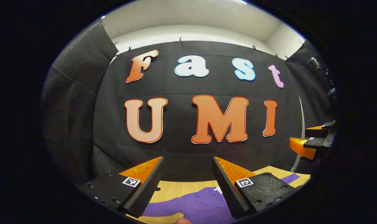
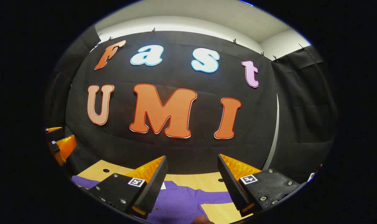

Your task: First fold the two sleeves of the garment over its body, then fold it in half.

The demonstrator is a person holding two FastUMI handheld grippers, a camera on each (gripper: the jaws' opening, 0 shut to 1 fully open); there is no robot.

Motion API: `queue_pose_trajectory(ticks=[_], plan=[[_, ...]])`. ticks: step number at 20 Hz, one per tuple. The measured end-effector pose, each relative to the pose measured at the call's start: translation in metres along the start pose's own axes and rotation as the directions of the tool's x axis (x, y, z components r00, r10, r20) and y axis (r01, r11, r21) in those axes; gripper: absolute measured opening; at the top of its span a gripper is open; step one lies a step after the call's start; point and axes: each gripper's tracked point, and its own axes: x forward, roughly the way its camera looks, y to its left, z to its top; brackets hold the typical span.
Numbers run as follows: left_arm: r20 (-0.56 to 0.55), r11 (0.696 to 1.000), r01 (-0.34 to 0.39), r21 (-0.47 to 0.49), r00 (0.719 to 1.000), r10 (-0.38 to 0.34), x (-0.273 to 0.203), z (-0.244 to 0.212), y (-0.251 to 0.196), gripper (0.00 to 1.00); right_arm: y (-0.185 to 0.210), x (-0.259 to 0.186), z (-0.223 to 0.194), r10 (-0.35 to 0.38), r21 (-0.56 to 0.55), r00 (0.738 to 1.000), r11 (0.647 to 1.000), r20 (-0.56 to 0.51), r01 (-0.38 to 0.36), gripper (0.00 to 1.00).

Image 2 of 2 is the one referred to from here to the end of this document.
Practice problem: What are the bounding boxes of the black backdrop cloth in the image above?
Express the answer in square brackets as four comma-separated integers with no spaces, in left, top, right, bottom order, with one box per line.
[44,25,337,184]

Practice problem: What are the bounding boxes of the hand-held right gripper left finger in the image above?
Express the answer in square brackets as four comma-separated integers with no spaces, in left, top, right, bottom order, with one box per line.
[89,155,169,220]

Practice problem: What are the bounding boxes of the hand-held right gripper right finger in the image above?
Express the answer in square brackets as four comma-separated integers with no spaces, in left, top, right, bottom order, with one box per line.
[217,153,301,217]

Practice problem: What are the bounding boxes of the purple shirt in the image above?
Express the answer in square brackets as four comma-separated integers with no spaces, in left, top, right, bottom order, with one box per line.
[71,175,236,224]

